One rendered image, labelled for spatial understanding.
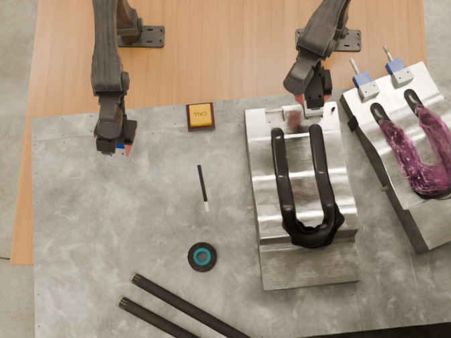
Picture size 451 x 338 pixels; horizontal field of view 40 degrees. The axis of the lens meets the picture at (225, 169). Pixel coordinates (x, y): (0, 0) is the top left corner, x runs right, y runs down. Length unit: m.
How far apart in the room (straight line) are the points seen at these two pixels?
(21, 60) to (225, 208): 1.47
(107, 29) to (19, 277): 1.42
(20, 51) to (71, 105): 1.08
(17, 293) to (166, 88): 1.17
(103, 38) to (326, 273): 0.83
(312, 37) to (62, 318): 0.99
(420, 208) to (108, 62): 0.89
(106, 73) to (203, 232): 0.54
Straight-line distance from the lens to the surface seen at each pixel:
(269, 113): 1.79
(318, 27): 1.51
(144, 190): 1.80
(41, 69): 1.99
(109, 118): 1.47
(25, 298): 2.67
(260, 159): 1.72
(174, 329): 1.69
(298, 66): 1.52
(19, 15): 3.05
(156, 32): 1.96
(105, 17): 1.52
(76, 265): 1.80
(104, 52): 1.50
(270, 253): 1.70
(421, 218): 1.73
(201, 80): 1.89
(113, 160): 1.68
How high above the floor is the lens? 2.54
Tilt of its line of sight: 75 degrees down
